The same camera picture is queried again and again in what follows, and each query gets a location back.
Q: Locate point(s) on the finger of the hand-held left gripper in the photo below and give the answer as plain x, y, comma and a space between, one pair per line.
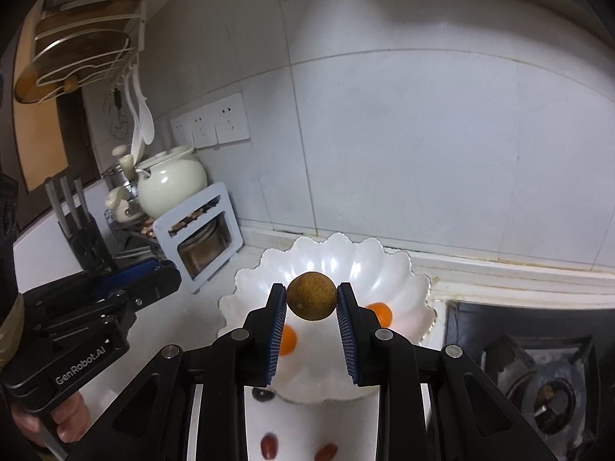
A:
129, 273
149, 285

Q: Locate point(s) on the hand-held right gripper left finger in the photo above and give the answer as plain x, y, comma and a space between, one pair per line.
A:
276, 336

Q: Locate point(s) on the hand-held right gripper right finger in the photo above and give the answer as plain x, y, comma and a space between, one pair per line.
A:
347, 336

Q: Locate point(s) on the orange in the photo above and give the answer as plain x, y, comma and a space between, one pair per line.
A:
382, 312
289, 340

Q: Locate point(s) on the brown longan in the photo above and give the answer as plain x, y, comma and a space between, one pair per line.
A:
311, 295

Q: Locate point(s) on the white scalloped bowl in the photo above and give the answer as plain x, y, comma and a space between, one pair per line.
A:
355, 269

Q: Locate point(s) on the person's left forearm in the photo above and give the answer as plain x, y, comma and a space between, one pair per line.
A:
12, 333

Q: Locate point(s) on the person's left hand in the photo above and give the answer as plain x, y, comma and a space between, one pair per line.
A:
57, 418

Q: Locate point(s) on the black knife block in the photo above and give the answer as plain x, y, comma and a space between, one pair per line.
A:
89, 245

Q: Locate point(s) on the white counter shelf rack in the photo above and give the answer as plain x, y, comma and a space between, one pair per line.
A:
166, 235

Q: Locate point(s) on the dark purple grape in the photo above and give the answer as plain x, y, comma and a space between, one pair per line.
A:
263, 395

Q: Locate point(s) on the glass storage jar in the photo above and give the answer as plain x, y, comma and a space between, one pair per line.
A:
204, 249

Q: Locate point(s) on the small white ceramic cup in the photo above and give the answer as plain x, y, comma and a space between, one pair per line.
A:
122, 204

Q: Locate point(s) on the cream ceramic teapot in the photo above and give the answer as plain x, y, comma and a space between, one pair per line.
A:
168, 185

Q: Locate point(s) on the red jujube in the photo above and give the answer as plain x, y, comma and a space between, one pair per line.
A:
269, 446
325, 452

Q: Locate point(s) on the white plastic spoon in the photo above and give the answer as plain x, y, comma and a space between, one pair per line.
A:
134, 120
144, 115

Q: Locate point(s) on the black scissors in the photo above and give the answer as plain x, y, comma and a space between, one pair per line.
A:
117, 98

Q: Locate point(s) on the black glass gas stove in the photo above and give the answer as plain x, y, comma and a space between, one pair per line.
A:
533, 394

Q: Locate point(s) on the black burner grate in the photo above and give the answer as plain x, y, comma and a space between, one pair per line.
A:
538, 389

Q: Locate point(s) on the round wooden cutting board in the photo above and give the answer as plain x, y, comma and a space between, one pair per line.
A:
57, 65

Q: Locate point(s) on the rectangular wooden cutting board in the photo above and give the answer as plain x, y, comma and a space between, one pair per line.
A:
91, 7

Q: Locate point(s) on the white wall power outlet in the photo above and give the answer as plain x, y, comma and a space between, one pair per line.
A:
231, 117
181, 129
204, 125

